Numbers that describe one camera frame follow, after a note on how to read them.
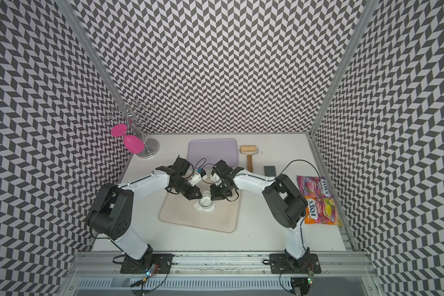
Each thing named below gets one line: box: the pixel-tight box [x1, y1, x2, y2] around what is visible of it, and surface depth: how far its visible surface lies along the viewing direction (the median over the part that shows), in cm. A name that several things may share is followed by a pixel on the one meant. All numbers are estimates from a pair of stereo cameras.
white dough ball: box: [193, 195, 216, 214], surface depth 89 cm
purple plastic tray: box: [187, 138, 239, 168], surface depth 114 cm
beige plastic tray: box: [158, 189, 242, 234], surface depth 86 cm
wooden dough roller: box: [239, 144, 259, 174], surface depth 110 cm
